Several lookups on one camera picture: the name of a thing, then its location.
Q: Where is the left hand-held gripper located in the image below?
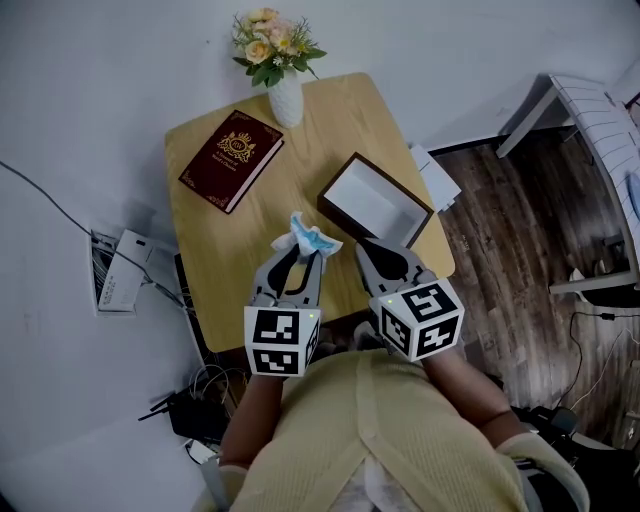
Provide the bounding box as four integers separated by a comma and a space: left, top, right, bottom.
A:
242, 248, 324, 378

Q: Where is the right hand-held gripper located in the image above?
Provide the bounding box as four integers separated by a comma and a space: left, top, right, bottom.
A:
355, 239, 466, 363

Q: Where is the light blue cloth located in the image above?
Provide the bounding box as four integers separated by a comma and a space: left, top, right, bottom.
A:
270, 210, 344, 274

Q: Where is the brown box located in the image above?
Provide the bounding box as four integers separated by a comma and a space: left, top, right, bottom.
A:
317, 152, 435, 250

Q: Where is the person's left forearm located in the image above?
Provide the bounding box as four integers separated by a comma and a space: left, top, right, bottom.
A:
218, 372, 291, 469

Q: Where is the person's right forearm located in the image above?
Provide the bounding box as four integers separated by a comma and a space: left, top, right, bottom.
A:
422, 344, 524, 451

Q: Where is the light wooden side table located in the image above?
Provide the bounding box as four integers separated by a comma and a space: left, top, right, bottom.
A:
164, 72, 456, 354

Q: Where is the white square cabinet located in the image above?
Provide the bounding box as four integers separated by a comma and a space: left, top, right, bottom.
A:
409, 143, 462, 214

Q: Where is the dark red hardcover book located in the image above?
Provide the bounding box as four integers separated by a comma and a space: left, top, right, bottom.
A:
178, 109, 285, 215

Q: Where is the black router with antennas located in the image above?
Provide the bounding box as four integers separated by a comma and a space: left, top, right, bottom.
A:
138, 389, 226, 444

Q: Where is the person's pale yellow cardigan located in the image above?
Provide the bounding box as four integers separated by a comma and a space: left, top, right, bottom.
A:
199, 349, 591, 512

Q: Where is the white textured vase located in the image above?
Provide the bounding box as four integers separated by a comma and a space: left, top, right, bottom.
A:
267, 69, 305, 130

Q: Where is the yellow and pink flower bouquet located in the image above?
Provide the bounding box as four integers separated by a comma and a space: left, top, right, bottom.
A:
231, 7, 328, 89

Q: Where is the blue oval plate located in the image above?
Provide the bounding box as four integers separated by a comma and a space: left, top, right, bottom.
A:
627, 172, 640, 224

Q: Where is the white desk with grid cloth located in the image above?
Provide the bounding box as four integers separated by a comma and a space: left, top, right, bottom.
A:
496, 73, 640, 296

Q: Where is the black office chair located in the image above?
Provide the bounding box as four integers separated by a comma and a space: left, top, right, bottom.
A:
509, 404, 640, 512

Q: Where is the tangle of thin cables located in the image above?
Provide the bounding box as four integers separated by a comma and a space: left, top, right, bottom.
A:
189, 364, 249, 406

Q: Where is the black power cable with adapter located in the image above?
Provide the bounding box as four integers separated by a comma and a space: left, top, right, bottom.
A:
549, 310, 640, 411

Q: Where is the white floor cable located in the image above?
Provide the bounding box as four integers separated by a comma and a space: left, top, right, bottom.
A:
569, 327, 640, 411

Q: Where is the grey wall cable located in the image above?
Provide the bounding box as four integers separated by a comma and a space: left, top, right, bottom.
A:
0, 159, 191, 311

